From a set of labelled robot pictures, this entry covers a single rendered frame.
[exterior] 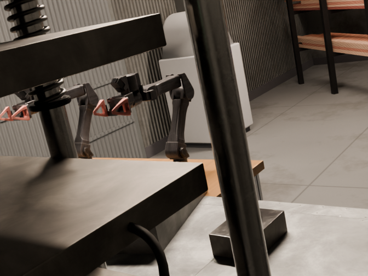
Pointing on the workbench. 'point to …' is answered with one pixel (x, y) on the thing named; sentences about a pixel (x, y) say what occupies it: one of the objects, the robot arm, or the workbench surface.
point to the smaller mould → (219, 238)
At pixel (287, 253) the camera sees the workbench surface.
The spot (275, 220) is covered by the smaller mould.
